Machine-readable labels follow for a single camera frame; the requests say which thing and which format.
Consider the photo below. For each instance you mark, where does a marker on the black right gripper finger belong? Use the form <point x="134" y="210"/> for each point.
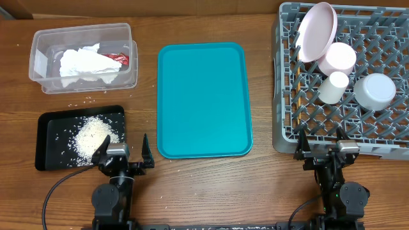
<point x="303" y="144"/>
<point x="341" y="134"/>

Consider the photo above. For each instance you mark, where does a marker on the small pink bowl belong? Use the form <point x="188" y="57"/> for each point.
<point x="340" y="57"/>

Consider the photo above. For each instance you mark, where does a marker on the cream cup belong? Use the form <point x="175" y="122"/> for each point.
<point x="333" y="87"/>

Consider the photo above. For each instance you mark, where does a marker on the pile of white rice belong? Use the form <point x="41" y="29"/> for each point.
<point x="92" y="140"/>

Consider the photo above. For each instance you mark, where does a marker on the teal serving tray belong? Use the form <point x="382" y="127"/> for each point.
<point x="203" y="103"/>

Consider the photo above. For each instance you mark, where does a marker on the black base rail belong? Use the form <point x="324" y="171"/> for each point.
<point x="276" y="226"/>

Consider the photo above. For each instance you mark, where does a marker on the black tray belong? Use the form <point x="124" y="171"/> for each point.
<point x="42" y="160"/>

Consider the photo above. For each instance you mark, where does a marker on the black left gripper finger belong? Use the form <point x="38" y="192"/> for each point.
<point x="146" y="152"/>
<point x="101" y="150"/>

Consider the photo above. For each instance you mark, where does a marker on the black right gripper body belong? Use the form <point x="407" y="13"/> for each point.
<point x="316" y="160"/>

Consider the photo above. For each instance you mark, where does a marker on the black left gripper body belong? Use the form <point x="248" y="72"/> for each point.
<point x="135" y="168"/>

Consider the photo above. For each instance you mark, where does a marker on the red snack wrapper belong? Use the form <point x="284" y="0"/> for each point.
<point x="119" y="59"/>

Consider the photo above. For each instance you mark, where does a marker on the large white plate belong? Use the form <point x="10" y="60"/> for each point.
<point x="316" y="32"/>

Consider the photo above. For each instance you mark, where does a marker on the white napkin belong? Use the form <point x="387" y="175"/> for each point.
<point x="85" y="61"/>

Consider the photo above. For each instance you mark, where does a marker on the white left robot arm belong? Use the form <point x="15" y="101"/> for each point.
<point x="112" y="201"/>

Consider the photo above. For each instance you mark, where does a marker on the clear plastic waste bin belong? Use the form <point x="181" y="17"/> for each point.
<point x="49" y="45"/>

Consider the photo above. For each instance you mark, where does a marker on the grey bowl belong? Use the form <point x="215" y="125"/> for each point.
<point x="374" y="91"/>

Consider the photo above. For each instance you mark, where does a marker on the grey dishwasher rack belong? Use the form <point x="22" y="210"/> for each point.
<point x="379" y="36"/>

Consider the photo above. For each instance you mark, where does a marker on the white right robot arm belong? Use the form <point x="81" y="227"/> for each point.
<point x="343" y="202"/>

